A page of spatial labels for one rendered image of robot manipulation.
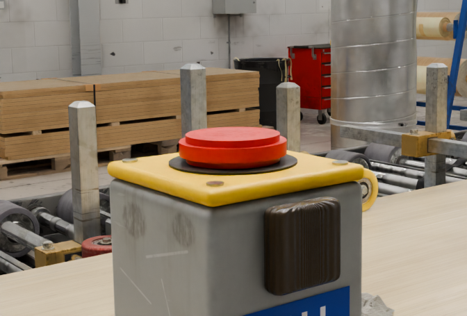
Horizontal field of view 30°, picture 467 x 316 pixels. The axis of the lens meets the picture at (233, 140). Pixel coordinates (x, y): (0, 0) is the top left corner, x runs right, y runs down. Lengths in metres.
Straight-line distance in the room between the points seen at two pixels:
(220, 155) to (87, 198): 1.22
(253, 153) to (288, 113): 1.44
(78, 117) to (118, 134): 5.54
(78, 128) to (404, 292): 0.63
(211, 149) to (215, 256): 0.04
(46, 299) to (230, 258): 0.90
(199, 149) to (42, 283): 0.95
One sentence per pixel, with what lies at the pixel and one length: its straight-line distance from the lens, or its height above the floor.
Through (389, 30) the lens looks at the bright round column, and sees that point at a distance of 4.74.
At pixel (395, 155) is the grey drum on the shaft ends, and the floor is 0.82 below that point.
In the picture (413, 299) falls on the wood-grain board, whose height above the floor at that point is 0.90.
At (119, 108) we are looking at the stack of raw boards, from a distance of 7.01.
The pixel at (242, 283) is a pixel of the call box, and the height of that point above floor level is 1.19.
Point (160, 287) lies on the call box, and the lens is 0.31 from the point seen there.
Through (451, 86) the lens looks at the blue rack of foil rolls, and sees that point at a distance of 7.72.
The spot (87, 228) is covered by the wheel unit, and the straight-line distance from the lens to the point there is 1.53.
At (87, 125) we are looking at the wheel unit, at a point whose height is 1.08.
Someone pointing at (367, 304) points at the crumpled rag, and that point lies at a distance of 1.09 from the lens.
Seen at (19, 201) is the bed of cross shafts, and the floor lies 0.84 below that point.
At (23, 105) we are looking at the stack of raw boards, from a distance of 6.64.
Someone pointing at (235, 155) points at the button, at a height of 1.23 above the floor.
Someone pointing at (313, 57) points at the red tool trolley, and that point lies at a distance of 8.96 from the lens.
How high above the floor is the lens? 1.28
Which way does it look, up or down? 9 degrees down
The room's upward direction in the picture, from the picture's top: 1 degrees counter-clockwise
